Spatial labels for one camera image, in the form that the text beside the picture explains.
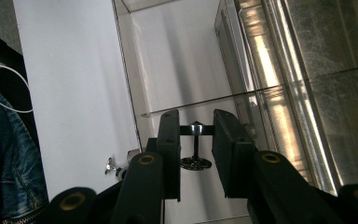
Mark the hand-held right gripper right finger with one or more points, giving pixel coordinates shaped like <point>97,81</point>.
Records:
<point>231,155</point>

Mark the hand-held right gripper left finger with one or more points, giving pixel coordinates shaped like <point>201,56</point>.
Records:
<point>169,155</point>

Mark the smoky clear plastic drawer box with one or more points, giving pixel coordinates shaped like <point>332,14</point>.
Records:
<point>323,93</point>

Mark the white table mat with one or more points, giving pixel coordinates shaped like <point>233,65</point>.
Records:
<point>74,93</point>

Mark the blue denim jacket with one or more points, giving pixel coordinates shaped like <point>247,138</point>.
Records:
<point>6,161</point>

